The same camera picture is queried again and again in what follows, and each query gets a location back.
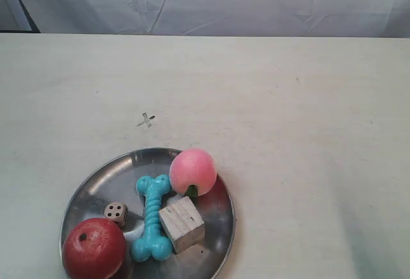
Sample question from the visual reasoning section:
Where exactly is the round metal plate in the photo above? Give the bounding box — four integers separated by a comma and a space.
60, 148, 236, 278

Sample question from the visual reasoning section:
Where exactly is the pink toy peach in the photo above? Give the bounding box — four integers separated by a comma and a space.
169, 149, 217, 197

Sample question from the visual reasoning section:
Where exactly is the white wooden block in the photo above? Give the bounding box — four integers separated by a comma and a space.
159, 196, 206, 254

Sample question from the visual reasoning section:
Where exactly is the small wooden die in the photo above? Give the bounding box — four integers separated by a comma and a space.
103, 202, 128, 228

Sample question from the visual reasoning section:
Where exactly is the teal rubber bone toy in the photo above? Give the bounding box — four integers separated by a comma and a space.
131, 174, 172, 262

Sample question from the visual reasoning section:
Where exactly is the red toy apple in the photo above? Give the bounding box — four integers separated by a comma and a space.
62, 218, 126, 278

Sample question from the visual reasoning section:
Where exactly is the white backdrop cloth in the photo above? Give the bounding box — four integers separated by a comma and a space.
1, 0, 409, 38

